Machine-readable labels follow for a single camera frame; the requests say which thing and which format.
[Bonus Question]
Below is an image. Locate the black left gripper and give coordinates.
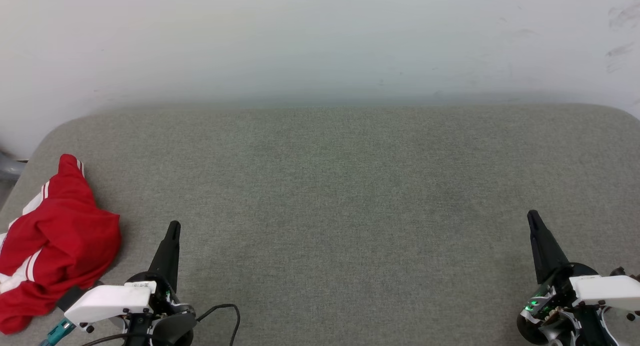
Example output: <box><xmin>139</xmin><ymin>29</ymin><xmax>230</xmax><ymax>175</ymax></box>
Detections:
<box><xmin>122</xmin><ymin>222</ymin><xmax>197</xmax><ymax>346</ymax></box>

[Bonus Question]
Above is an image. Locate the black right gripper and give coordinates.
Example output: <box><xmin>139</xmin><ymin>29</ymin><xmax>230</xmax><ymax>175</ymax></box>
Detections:
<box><xmin>517</xmin><ymin>211</ymin><xmax>608</xmax><ymax>346</ymax></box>

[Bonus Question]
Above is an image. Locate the red basketball jersey number 23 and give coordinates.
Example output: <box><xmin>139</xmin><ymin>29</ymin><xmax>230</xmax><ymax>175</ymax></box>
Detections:
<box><xmin>0</xmin><ymin>154</ymin><xmax>122</xmax><ymax>335</ymax></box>

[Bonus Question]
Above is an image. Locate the thin black cable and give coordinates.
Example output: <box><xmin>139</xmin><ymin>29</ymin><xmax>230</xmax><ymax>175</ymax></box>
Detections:
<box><xmin>196</xmin><ymin>303</ymin><xmax>242</xmax><ymax>346</ymax></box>

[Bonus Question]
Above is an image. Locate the teal cable connector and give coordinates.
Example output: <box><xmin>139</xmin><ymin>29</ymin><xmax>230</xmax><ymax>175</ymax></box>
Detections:
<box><xmin>39</xmin><ymin>318</ymin><xmax>77</xmax><ymax>346</ymax></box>

